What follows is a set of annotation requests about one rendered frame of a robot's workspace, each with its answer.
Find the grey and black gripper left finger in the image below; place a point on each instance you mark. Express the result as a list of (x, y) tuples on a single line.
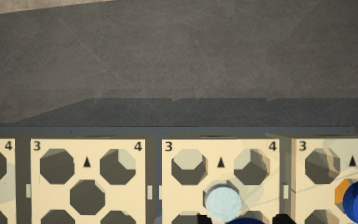
[(203, 219)]

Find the clear tube with blue cap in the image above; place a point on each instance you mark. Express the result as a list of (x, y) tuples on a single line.
[(225, 206)]

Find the cream bucket adapter with holes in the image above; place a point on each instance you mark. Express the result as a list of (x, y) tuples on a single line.
[(327, 158), (113, 171), (201, 160), (15, 166)]

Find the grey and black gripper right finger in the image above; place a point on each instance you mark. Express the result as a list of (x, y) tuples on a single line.
[(282, 219)]

